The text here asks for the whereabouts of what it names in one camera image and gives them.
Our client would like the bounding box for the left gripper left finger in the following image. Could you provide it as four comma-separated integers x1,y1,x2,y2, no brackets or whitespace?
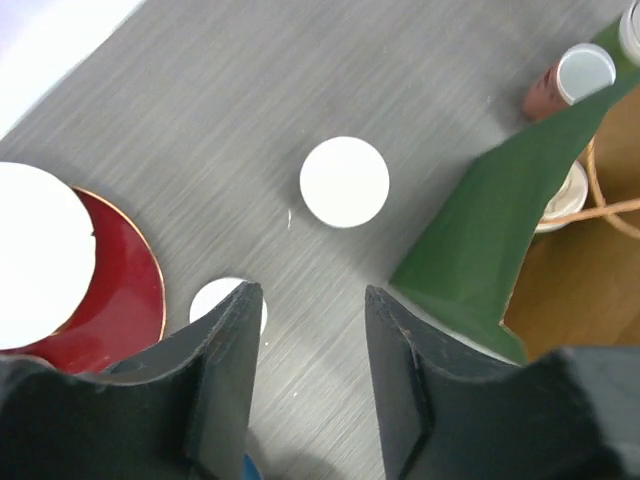
1,283,263,479

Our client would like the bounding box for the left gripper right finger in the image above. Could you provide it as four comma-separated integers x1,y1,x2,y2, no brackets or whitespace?
365,286,639,479

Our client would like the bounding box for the green paper bag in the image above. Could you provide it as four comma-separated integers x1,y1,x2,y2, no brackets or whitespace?
389,73,639,365

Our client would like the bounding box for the blue leaf-shaped dish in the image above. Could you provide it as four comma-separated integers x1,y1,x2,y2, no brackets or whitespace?
241,453,264,480

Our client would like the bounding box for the red round plate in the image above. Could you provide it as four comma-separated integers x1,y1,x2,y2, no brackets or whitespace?
4,187,167,373

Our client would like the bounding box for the spare white lid stack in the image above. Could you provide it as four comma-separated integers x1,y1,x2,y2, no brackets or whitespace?
189,277,249,324

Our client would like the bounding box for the white paper plate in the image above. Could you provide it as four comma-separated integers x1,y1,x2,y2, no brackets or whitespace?
1,162,96,350

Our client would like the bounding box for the small pink espresso cup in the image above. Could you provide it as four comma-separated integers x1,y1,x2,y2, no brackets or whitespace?
523,43,616,121

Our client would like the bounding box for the green paper cup stack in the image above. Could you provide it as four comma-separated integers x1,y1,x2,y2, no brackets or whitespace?
591,1,639,72

